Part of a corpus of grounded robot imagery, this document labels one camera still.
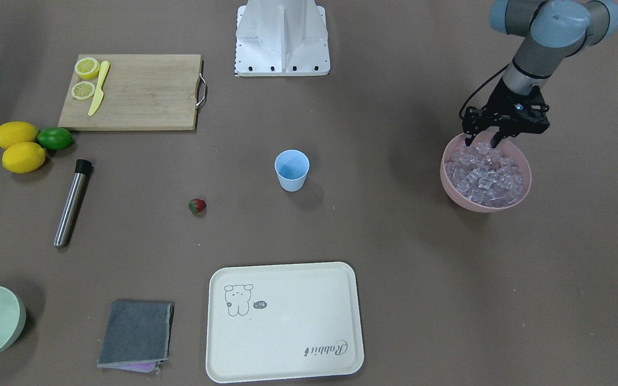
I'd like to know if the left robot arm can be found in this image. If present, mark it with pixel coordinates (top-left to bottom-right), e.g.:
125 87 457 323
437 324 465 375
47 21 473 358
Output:
459 1 618 147

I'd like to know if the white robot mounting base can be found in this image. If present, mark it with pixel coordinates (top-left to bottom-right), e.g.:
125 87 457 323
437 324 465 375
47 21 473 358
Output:
234 1 331 77

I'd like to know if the wooden cutting board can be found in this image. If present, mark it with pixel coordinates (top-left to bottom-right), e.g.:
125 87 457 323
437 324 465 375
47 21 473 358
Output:
58 54 207 131

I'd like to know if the grey folded cloth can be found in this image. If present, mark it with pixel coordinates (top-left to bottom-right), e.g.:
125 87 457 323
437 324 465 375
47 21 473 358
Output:
97 300 173 373

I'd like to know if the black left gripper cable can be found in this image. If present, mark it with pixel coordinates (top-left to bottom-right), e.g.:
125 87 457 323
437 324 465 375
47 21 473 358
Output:
459 63 511 120

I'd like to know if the steel muddler black tip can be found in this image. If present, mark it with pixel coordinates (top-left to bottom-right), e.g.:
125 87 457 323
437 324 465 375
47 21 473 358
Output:
53 159 93 248

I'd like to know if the lemon half lower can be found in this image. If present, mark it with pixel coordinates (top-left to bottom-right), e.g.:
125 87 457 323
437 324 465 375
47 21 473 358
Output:
70 81 96 100

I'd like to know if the cream rabbit tray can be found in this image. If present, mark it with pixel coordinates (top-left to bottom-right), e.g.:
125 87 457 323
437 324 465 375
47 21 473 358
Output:
205 262 365 383

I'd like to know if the lemon half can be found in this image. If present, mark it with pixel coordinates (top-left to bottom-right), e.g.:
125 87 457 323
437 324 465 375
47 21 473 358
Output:
70 81 96 100
74 57 100 80

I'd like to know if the lemon half upper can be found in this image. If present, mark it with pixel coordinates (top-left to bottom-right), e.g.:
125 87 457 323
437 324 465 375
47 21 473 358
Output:
74 57 100 80

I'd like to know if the yellow lemon lower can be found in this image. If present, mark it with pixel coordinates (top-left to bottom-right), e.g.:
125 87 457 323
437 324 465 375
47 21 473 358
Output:
2 142 46 174

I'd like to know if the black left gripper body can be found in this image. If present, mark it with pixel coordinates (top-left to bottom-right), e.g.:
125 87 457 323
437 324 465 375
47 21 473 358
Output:
462 80 550 135

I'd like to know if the light blue plastic cup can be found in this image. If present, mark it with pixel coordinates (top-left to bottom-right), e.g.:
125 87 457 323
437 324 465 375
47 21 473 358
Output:
274 149 311 191

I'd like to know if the yellow lemon upper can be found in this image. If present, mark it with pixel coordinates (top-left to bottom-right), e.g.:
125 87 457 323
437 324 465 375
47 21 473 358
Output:
0 121 39 150

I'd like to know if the green lime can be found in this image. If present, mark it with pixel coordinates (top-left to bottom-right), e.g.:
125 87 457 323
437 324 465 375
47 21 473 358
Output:
36 127 73 151

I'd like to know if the red strawberry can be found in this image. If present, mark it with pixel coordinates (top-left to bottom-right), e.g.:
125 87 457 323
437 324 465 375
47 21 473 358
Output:
187 198 207 215

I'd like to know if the yellow plastic knife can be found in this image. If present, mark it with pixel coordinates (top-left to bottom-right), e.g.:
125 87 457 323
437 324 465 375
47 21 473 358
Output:
87 61 111 116

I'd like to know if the pink bowl of ice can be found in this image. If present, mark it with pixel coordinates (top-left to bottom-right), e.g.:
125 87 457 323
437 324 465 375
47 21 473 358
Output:
440 132 532 213

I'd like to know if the yellow lemon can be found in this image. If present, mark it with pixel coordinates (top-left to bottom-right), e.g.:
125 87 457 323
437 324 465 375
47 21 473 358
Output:
2 142 46 174
0 121 39 150

